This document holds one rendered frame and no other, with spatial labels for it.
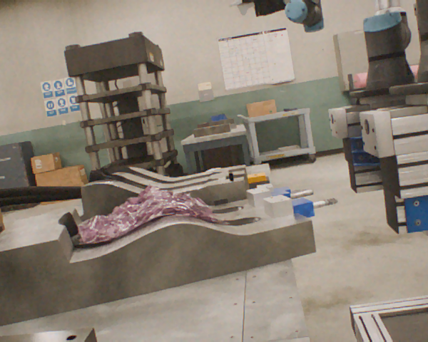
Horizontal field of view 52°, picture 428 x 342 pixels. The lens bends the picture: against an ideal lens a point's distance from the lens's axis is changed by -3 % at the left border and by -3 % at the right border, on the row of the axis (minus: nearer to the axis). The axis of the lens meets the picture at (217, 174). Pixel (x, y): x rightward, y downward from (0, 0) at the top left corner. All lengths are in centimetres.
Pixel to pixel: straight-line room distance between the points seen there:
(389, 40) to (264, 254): 93
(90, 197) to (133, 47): 411
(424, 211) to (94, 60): 452
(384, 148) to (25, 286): 69
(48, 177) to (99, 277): 727
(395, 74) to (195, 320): 107
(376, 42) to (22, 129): 748
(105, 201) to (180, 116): 661
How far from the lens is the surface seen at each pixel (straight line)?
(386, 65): 146
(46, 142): 829
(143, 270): 68
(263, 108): 700
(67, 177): 780
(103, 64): 516
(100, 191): 105
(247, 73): 758
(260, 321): 55
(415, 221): 103
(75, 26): 817
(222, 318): 57
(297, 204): 78
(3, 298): 71
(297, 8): 157
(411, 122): 95
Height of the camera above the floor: 105
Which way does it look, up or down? 8 degrees down
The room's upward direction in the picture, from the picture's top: 10 degrees counter-clockwise
